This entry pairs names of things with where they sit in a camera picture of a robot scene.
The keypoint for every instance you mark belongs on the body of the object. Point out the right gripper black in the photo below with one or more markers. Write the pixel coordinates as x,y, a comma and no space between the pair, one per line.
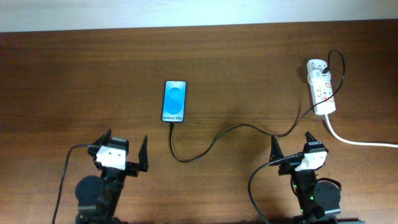
288,168

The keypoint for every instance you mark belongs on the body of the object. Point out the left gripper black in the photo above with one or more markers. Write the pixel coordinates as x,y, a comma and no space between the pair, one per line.
131,167

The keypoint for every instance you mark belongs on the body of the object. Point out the blue Galaxy smartphone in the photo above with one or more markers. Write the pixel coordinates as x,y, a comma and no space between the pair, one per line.
173,110

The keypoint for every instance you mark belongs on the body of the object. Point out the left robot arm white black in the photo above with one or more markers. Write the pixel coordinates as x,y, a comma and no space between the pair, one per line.
98,196

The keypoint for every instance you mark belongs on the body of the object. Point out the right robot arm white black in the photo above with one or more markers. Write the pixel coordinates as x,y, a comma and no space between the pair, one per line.
319,199

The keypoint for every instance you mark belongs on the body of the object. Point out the white USB charger plug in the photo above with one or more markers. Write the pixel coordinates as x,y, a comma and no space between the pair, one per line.
320,76

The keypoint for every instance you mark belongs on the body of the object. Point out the white power strip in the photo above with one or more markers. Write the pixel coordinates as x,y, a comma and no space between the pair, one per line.
321,92

